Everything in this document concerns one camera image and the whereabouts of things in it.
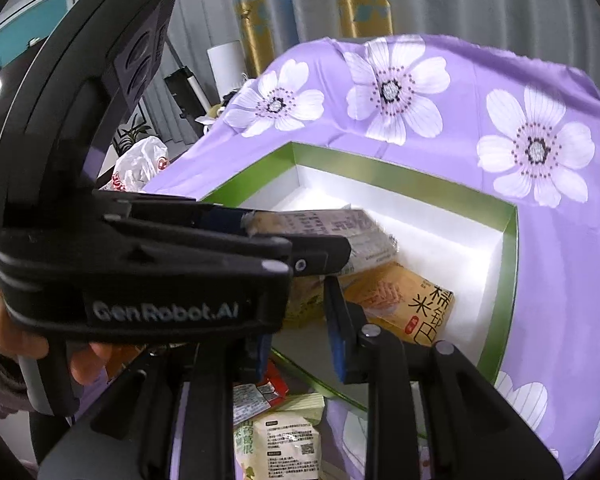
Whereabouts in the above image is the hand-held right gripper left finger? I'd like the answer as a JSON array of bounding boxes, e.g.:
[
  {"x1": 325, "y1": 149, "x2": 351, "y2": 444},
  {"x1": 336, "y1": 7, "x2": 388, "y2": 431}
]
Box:
[{"x1": 37, "y1": 332, "x2": 274, "y2": 480}]

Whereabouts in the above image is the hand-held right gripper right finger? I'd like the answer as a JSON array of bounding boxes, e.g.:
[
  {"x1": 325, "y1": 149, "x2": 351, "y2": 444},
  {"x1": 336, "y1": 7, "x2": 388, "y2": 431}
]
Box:
[{"x1": 322, "y1": 275, "x2": 566, "y2": 480}]

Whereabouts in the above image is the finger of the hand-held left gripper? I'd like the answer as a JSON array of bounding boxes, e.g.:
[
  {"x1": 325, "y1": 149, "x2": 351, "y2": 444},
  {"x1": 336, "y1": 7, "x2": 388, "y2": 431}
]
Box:
[
  {"x1": 92, "y1": 189, "x2": 247, "y2": 233},
  {"x1": 252, "y1": 235, "x2": 354, "y2": 277}
]

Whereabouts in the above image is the beige labelled snack packet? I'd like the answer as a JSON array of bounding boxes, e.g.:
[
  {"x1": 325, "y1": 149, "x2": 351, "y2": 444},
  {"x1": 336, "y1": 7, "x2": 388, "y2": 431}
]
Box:
[{"x1": 247, "y1": 209, "x2": 398, "y2": 276}]

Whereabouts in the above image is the red white snack packet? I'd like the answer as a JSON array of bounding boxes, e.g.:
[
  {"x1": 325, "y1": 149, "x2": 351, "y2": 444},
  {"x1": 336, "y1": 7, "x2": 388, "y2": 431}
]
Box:
[{"x1": 232, "y1": 377, "x2": 291, "y2": 426}]

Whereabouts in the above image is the yellow snack packet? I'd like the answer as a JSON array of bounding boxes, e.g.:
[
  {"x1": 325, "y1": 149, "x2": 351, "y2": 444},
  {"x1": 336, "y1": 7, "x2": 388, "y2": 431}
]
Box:
[{"x1": 285, "y1": 275, "x2": 331, "y2": 331}]

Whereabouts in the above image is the beige rice cracker packet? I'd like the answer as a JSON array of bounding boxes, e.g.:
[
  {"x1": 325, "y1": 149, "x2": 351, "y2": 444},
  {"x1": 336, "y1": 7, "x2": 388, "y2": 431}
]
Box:
[{"x1": 342, "y1": 262, "x2": 456, "y2": 348}]

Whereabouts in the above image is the pale green snack packet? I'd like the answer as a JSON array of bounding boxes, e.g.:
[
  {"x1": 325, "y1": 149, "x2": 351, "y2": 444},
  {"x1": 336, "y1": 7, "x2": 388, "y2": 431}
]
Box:
[
  {"x1": 232, "y1": 410, "x2": 323, "y2": 480},
  {"x1": 275, "y1": 392, "x2": 326, "y2": 423}
]

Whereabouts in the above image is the green cardboard box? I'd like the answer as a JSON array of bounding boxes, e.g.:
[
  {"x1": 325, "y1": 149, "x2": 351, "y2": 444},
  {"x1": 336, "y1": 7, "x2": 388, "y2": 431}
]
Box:
[{"x1": 200, "y1": 141, "x2": 521, "y2": 441}]

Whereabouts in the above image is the person's left hand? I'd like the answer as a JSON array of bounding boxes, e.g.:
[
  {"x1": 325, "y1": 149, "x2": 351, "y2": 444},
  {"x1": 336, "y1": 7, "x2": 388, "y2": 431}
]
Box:
[{"x1": 0, "y1": 285, "x2": 117, "y2": 386}]

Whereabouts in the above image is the white plastic bag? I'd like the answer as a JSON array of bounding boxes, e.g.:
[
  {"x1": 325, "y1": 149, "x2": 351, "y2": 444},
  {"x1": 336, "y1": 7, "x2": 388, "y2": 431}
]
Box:
[{"x1": 100, "y1": 136, "x2": 171, "y2": 193}]

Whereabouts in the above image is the potted plant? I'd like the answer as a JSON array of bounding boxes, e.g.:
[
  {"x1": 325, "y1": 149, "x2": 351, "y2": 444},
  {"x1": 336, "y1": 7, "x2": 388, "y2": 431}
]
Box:
[{"x1": 112, "y1": 115, "x2": 151, "y2": 156}]

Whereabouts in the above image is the black upright vacuum cleaner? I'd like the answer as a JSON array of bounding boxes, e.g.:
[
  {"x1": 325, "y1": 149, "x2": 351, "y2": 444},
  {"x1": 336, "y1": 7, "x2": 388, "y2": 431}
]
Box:
[{"x1": 162, "y1": 52, "x2": 216, "y2": 133}]

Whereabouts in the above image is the purple floral tablecloth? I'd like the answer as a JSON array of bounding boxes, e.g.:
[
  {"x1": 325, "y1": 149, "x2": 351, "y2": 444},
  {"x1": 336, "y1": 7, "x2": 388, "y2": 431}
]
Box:
[{"x1": 145, "y1": 35, "x2": 600, "y2": 480}]

